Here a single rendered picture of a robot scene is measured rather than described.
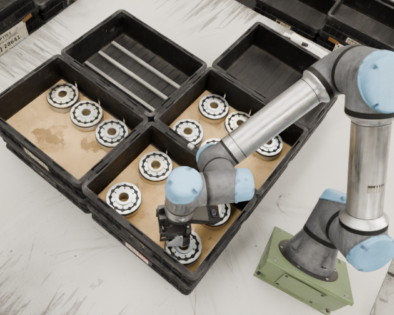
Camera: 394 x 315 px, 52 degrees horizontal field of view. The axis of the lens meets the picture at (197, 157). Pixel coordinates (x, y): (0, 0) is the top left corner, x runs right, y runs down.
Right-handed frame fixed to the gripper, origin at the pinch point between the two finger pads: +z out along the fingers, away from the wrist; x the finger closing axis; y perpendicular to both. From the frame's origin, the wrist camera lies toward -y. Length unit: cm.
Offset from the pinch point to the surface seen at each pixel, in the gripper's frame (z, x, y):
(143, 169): -0.9, -22.0, 8.2
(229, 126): -0.8, -34.1, -21.4
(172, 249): -1.2, 3.9, 3.6
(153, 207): 2.0, -10.5, 6.7
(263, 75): 2, -57, -41
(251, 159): 2.1, -22.7, -26.6
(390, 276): 85, 9, -110
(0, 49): 44, -121, 66
